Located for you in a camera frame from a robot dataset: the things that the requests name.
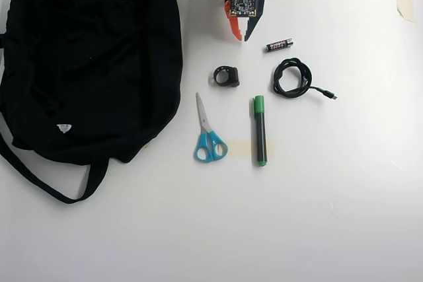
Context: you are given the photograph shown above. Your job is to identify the bare camera circuit board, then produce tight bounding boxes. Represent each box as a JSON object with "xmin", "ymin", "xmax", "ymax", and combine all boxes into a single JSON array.
[{"xmin": 225, "ymin": 0, "xmax": 258, "ymax": 18}]

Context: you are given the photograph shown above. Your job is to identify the coiled black USB cable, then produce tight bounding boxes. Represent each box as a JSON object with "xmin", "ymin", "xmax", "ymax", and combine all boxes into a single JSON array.
[{"xmin": 272, "ymin": 57, "xmax": 338, "ymax": 101}]

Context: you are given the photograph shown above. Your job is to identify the black fabric bag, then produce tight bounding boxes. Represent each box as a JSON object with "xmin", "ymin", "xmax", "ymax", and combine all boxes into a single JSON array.
[{"xmin": 0, "ymin": 0, "xmax": 184, "ymax": 205}]

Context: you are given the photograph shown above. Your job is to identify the black AAA battery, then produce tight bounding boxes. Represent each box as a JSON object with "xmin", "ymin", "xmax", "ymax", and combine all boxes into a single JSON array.
[{"xmin": 265, "ymin": 38, "xmax": 294, "ymax": 53}]

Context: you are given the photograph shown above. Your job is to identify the blue handled scissors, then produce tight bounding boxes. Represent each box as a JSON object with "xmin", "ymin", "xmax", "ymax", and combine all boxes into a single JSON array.
[{"xmin": 193, "ymin": 92, "xmax": 229, "ymax": 164}]

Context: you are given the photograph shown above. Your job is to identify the green capped black marker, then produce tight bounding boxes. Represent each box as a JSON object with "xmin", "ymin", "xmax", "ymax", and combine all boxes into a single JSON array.
[{"xmin": 252, "ymin": 94, "xmax": 269, "ymax": 168}]

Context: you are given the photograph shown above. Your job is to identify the wide beige masking tape strip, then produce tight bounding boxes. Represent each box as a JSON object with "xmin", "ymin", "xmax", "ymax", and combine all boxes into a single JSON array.
[{"xmin": 227, "ymin": 139, "xmax": 276, "ymax": 159}]

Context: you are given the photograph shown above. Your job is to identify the black plastic ring part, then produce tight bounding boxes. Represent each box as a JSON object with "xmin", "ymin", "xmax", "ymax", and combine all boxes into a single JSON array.
[{"xmin": 213, "ymin": 65, "xmax": 240, "ymax": 88}]

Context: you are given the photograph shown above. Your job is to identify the torn beige masking tape piece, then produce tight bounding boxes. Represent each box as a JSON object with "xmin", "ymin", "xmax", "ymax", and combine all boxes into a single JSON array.
[{"xmin": 395, "ymin": 0, "xmax": 416, "ymax": 23}]

